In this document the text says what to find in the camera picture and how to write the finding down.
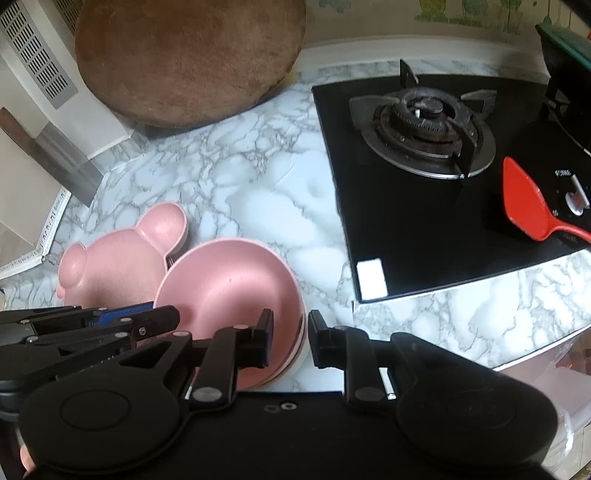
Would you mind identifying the red spatula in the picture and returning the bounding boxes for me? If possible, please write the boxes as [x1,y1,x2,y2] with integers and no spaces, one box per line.
[502,157,591,243]

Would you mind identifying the black glass gas stove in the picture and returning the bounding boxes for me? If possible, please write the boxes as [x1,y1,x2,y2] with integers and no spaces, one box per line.
[311,71,591,304]

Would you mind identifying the white sticker on stove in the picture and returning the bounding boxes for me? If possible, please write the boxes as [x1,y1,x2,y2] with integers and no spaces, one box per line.
[357,258,389,301]

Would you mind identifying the white vent grille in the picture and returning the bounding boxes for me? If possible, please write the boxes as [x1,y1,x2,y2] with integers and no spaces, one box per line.
[0,0,79,110]

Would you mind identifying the stove burner with grate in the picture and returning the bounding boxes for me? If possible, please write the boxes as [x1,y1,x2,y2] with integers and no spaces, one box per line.
[348,60,498,179]

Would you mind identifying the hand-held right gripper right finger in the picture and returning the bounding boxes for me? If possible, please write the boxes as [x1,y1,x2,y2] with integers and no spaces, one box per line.
[308,310,458,407]

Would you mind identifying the silver stove knob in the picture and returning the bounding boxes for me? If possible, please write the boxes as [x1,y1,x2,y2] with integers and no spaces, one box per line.
[564,178,591,217]

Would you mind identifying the pink bear-shaped plate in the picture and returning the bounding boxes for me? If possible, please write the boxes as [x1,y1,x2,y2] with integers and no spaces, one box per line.
[56,202,189,310]

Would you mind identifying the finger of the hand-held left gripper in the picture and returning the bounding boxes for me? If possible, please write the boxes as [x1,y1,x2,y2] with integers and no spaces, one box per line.
[0,302,154,335]
[25,305,181,356]

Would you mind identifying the round wooden cutting board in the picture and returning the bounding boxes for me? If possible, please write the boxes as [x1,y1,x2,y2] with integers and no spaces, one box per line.
[75,0,308,131]

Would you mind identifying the clear plastic container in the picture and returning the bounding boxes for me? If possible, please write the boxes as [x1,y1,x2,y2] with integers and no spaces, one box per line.
[499,330,591,467]

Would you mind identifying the black and green pan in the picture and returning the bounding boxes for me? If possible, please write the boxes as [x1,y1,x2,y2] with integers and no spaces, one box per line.
[536,23,591,154]

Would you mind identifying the pink bowl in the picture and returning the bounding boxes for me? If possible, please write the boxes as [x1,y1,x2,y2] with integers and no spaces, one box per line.
[153,239,308,388]

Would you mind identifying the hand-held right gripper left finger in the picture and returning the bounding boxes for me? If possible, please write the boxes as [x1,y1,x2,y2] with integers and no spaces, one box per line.
[117,309,275,409]

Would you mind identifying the steel cleaver wooden handle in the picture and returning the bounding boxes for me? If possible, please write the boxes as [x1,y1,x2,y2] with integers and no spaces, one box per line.
[0,107,105,208]

